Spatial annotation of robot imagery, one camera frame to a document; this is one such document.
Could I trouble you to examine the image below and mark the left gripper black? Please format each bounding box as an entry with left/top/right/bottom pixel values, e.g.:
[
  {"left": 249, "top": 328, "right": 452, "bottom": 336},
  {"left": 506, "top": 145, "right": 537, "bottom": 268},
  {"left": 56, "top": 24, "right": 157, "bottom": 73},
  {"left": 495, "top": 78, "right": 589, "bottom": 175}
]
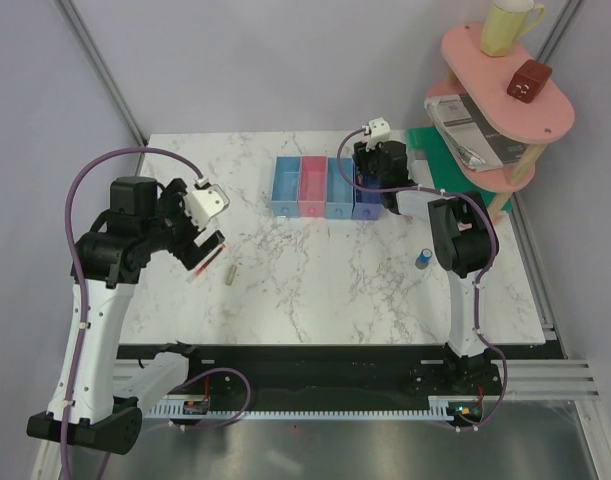
[{"left": 141, "top": 179, "right": 224, "bottom": 269}]

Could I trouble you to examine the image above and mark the red mechanical pencil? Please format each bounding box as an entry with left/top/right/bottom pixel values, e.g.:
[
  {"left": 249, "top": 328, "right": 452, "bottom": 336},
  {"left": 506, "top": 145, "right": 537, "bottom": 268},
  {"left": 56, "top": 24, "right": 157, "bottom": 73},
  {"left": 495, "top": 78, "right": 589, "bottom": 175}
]
[{"left": 187, "top": 244, "right": 226, "bottom": 283}]

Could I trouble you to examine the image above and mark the blue cap glue bottle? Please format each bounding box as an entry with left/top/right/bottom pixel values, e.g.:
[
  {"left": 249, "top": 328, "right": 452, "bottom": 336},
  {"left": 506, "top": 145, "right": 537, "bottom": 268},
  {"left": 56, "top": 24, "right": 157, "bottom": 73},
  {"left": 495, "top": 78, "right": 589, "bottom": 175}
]
[{"left": 415, "top": 248, "right": 433, "bottom": 270}]

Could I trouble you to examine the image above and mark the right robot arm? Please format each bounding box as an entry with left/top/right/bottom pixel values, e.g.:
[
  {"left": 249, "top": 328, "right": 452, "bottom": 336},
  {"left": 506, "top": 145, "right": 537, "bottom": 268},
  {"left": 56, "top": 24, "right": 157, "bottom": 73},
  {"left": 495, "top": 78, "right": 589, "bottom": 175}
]
[{"left": 353, "top": 141, "right": 499, "bottom": 394}]

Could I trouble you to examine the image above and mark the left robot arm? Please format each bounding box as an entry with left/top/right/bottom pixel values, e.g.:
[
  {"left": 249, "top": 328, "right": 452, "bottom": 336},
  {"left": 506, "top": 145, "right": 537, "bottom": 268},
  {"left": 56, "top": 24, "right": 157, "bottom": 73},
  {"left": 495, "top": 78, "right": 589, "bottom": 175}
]
[{"left": 27, "top": 176, "right": 229, "bottom": 455}]

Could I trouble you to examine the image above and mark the beige chalk stick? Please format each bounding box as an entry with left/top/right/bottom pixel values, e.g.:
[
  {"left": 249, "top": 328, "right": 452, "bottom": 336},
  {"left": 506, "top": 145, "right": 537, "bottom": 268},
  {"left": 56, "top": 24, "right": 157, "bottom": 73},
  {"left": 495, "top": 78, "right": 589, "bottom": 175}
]
[{"left": 226, "top": 265, "right": 237, "bottom": 286}]

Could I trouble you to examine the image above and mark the purple blue bin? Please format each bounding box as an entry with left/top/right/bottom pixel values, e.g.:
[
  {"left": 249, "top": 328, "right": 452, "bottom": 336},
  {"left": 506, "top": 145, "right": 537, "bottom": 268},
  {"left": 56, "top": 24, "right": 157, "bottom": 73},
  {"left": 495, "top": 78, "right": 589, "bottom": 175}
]
[{"left": 352, "top": 173, "right": 383, "bottom": 221}]

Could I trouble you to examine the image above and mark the light blue bin middle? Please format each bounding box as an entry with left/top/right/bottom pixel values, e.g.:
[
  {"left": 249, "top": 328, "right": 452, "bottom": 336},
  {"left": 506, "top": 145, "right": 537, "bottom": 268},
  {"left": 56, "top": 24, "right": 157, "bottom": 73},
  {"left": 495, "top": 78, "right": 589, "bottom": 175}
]
[{"left": 325, "top": 157, "right": 354, "bottom": 220}]

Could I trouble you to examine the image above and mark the light blue bin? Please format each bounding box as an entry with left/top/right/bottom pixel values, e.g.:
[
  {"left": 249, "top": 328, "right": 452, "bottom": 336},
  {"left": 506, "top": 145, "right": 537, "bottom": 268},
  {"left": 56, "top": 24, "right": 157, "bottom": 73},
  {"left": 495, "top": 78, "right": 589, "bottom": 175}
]
[
  {"left": 325, "top": 157, "right": 354, "bottom": 220},
  {"left": 270, "top": 156, "right": 301, "bottom": 218}
]

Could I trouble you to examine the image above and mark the green cutting mat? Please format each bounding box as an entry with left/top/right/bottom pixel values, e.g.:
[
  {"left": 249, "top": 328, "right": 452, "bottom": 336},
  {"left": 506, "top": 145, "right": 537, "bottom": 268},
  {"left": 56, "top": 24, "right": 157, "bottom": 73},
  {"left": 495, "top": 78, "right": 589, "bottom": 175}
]
[{"left": 405, "top": 127, "right": 495, "bottom": 206}]

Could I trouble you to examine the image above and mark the pink bin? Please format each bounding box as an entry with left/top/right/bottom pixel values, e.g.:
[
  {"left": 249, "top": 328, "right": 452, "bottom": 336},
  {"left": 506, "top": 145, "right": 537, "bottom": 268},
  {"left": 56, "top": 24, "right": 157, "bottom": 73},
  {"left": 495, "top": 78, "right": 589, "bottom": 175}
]
[{"left": 298, "top": 156, "right": 327, "bottom": 218}]

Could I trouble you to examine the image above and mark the folded newspaper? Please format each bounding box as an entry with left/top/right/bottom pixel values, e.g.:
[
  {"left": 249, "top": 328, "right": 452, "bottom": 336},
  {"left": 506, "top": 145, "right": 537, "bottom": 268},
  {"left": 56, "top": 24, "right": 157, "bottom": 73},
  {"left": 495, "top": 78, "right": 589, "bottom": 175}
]
[{"left": 424, "top": 94, "right": 526, "bottom": 172}]

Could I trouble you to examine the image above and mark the light blue bin left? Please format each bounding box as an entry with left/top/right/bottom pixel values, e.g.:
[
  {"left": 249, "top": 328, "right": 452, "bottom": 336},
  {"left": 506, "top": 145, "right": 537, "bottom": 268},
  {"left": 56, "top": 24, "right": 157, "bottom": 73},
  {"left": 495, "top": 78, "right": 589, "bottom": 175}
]
[{"left": 270, "top": 156, "right": 301, "bottom": 218}]

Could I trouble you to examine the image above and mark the pink two-tier shelf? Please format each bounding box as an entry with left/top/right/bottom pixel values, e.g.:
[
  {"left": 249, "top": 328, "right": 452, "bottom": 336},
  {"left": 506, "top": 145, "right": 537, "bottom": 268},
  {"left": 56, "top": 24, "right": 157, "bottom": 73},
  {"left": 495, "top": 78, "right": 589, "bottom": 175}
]
[{"left": 426, "top": 23, "right": 575, "bottom": 218}]

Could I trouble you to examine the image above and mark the dark red cube toy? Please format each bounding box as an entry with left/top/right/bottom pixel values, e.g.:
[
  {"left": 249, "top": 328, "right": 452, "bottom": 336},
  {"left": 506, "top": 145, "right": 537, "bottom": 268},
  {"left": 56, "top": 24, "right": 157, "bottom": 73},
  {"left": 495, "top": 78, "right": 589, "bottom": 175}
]
[{"left": 506, "top": 59, "right": 553, "bottom": 104}]

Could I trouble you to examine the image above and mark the yellow mug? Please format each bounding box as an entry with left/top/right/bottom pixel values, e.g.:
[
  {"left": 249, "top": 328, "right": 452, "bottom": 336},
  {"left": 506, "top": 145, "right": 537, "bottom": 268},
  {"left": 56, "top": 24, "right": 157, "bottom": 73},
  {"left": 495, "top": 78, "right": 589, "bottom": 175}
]
[{"left": 480, "top": 0, "right": 546, "bottom": 57}]

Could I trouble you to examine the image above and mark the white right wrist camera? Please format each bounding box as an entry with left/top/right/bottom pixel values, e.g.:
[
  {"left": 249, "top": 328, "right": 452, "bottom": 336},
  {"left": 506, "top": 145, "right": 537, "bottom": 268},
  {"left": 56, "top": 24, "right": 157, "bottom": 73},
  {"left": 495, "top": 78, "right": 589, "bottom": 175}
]
[{"left": 362, "top": 117, "right": 391, "bottom": 151}]

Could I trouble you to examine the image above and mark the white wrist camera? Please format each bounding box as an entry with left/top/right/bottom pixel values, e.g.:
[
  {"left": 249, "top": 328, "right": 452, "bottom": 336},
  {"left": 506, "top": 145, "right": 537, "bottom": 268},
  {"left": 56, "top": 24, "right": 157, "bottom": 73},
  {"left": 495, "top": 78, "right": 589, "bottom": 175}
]
[
  {"left": 183, "top": 183, "right": 230, "bottom": 229},
  {"left": 362, "top": 117, "right": 391, "bottom": 151}
]

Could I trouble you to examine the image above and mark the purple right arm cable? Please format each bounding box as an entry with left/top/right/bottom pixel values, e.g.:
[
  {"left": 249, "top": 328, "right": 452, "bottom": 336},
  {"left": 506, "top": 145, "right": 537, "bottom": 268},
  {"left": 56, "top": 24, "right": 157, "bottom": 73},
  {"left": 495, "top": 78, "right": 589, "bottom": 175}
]
[{"left": 337, "top": 127, "right": 509, "bottom": 434}]

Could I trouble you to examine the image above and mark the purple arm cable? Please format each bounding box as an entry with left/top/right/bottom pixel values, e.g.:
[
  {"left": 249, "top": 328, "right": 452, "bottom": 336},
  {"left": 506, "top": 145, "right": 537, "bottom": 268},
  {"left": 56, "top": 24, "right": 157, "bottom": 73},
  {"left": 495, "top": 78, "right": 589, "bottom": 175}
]
[
  {"left": 337, "top": 127, "right": 509, "bottom": 434},
  {"left": 59, "top": 147, "right": 209, "bottom": 480}
]

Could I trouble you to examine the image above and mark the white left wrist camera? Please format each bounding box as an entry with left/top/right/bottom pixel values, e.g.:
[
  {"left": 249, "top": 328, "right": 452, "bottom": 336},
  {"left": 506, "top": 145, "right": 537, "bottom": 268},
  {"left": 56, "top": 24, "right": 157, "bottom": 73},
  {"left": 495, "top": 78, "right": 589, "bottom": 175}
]
[{"left": 183, "top": 183, "right": 230, "bottom": 229}]

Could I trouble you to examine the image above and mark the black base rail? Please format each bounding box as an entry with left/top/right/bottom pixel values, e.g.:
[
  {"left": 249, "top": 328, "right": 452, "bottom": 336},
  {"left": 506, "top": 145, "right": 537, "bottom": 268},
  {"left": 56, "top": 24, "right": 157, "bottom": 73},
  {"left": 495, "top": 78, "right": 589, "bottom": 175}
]
[{"left": 87, "top": 343, "right": 569, "bottom": 416}]

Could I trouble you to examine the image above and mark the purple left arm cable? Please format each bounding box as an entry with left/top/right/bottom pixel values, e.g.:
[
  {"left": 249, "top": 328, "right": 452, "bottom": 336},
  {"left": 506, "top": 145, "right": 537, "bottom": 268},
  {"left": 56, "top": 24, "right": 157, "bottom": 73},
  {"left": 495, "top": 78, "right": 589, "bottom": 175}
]
[{"left": 59, "top": 147, "right": 209, "bottom": 480}]

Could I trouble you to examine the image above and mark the white cable duct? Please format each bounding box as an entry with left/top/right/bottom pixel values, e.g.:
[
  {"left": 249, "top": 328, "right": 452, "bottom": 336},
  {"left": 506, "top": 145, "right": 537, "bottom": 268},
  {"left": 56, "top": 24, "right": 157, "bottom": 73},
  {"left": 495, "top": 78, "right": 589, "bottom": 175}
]
[{"left": 144, "top": 395, "right": 454, "bottom": 422}]

